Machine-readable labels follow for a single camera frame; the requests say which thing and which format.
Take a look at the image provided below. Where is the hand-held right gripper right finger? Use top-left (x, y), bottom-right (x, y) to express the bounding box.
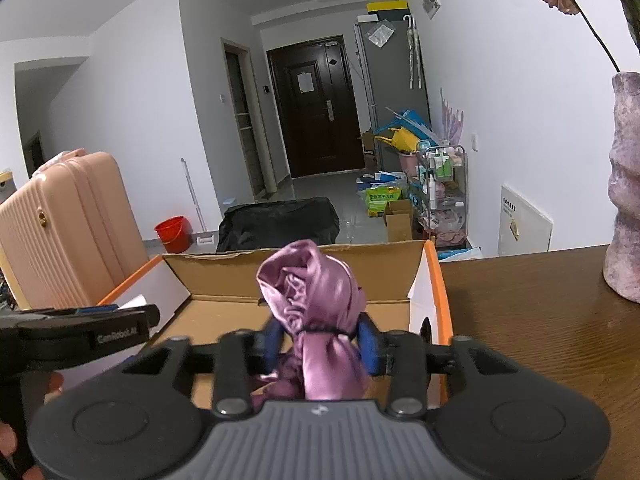
top-left (352, 312), bottom-right (521, 420)

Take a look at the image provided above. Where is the pink satin scrunchie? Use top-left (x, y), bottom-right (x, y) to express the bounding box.
top-left (256, 240), bottom-right (373, 402)
top-left (250, 355), bottom-right (306, 411)

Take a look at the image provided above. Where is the folded pale umbrella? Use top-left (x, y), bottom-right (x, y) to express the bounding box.
top-left (402, 14), bottom-right (425, 91)

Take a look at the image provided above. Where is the metal cart with bottles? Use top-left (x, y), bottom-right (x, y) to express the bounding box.
top-left (416, 144), bottom-right (468, 248)

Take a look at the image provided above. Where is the grey refrigerator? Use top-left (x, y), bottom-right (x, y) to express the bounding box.
top-left (354, 16), bottom-right (432, 133)

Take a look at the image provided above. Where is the yellow and black box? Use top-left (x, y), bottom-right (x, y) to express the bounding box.
top-left (366, 0), bottom-right (411, 17)

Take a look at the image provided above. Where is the clear plastic bag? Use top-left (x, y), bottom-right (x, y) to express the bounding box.
top-left (367, 23), bottom-right (394, 49)

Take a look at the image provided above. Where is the small cardboard box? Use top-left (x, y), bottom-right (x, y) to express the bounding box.
top-left (382, 199), bottom-right (415, 242)

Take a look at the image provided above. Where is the person's left hand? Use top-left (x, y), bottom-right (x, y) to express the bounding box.
top-left (0, 371), bottom-right (66, 480)

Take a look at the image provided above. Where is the white mop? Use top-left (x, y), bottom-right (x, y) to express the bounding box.
top-left (180, 157), bottom-right (218, 246)

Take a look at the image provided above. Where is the pink ribbed suitcase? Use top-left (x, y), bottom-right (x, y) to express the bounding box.
top-left (0, 148), bottom-right (150, 311)

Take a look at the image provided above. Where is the green and yellow bag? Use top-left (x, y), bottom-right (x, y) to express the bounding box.
top-left (366, 186), bottom-right (403, 218)

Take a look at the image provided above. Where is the white board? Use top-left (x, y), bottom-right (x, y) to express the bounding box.
top-left (497, 184), bottom-right (555, 257)

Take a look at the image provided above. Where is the pink bin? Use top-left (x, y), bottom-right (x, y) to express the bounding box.
top-left (398, 150), bottom-right (421, 177)

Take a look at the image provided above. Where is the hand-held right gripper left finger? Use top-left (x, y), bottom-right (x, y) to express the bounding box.
top-left (120, 319), bottom-right (286, 420)

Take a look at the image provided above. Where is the dark brown door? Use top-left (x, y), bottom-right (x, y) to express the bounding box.
top-left (266, 35), bottom-right (366, 179)

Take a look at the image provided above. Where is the red cardboard box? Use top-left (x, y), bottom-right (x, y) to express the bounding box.
top-left (97, 240), bottom-right (455, 411)

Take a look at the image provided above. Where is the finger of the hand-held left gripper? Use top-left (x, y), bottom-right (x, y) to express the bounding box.
top-left (0, 303), bottom-right (148, 328)

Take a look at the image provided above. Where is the purple feather wall decoration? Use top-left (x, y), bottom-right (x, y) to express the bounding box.
top-left (439, 87), bottom-right (466, 146)

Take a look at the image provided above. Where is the red bucket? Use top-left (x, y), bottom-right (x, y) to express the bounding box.
top-left (154, 216), bottom-right (191, 254)

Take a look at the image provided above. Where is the open cardboard box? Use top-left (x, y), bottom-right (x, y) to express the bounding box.
top-left (361, 130), bottom-right (381, 171)

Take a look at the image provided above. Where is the blue and yellow bag pile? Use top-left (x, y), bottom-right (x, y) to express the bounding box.
top-left (372, 106), bottom-right (441, 153)

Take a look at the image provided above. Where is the black bag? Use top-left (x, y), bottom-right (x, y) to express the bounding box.
top-left (216, 197), bottom-right (341, 253)

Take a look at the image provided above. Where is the purple textured vase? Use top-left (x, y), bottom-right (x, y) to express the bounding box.
top-left (602, 71), bottom-right (640, 305)

